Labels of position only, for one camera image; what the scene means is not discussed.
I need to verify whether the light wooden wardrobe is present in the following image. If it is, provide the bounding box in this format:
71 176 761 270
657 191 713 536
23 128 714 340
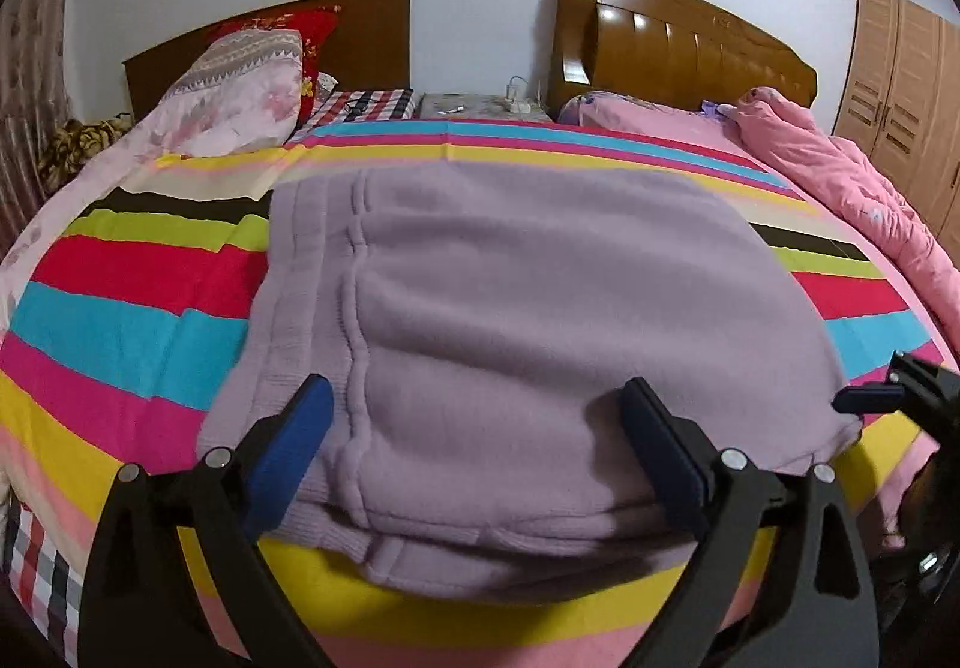
832 0 960 243

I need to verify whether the white power strip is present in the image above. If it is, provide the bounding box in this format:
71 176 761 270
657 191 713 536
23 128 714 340
501 76 536 113

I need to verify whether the person's right forearm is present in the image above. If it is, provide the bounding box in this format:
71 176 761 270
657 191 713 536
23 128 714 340
874 447 960 643

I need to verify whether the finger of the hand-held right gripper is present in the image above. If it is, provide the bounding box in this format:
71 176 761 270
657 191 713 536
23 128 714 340
832 381 912 416

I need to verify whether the dark wooden headboard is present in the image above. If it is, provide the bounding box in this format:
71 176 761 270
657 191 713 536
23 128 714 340
122 0 415 124

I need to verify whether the brown gold patterned blanket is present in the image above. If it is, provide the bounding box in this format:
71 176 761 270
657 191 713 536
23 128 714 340
37 117 134 191

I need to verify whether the pink floral quilt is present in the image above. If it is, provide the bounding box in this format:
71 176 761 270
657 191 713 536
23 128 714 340
0 49 316 311

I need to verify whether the colourful striped bedsheet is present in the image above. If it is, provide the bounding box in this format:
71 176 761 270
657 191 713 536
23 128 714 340
0 117 960 668

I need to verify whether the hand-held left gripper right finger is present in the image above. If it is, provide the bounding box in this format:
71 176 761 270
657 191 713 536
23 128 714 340
619 377 880 668

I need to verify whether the lilac knit sweater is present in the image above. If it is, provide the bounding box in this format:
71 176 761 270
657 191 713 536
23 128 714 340
196 160 862 605

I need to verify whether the floral pleated curtain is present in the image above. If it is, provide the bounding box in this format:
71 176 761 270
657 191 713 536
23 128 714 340
0 0 85 253

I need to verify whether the purple pillow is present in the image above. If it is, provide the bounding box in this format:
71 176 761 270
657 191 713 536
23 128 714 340
558 90 625 127

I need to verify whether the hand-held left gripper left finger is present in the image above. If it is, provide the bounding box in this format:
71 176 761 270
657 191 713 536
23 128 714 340
79 373 335 668

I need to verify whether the glossy brown wooden headboard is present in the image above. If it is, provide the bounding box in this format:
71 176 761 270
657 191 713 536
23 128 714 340
547 0 819 116

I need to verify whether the red embroidered pillow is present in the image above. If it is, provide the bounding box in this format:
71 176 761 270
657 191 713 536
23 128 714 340
206 6 343 124

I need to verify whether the nightstand with floral cover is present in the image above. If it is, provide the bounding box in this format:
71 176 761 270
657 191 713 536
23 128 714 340
416 91 553 122

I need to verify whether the pink bedsheet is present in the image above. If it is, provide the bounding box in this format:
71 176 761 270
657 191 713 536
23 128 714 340
592 98 807 193

